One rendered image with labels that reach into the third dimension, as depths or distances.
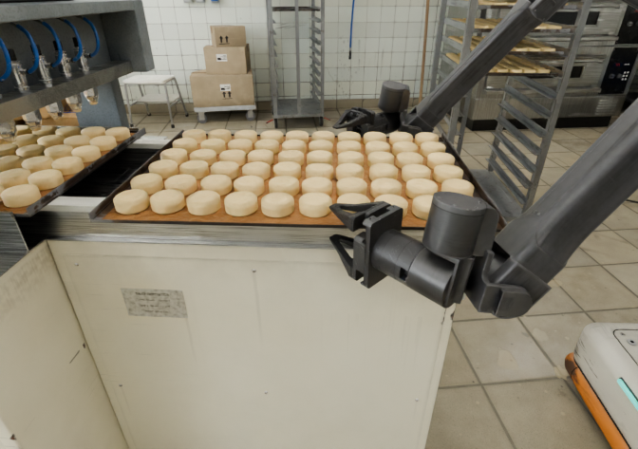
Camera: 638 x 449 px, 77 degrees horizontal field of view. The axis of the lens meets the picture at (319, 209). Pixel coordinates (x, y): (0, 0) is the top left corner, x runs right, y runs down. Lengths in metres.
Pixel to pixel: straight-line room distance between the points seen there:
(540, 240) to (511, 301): 0.07
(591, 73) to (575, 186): 4.08
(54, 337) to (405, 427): 0.70
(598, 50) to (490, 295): 4.18
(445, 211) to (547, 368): 1.36
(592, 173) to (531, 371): 1.28
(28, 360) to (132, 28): 0.74
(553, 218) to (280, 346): 0.52
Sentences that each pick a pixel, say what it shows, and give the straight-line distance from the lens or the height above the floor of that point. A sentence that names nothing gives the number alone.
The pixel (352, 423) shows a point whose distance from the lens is 0.96.
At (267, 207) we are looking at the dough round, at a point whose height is 0.92.
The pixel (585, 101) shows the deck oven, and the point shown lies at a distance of 4.67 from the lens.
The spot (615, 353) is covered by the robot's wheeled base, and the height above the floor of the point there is 0.27.
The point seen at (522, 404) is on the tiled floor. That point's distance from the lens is 1.61.
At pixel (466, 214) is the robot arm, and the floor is 1.00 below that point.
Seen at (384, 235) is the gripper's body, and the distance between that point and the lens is 0.51.
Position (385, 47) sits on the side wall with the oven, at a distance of 4.74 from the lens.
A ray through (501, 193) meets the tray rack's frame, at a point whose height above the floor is 0.15.
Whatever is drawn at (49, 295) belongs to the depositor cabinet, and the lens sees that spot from 0.83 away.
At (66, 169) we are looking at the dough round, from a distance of 0.86.
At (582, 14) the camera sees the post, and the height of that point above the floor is 1.11.
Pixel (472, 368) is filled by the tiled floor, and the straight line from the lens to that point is 1.65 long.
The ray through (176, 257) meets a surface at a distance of 0.71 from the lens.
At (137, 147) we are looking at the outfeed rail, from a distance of 0.99.
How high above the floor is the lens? 1.20
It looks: 29 degrees down
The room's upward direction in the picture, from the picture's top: straight up
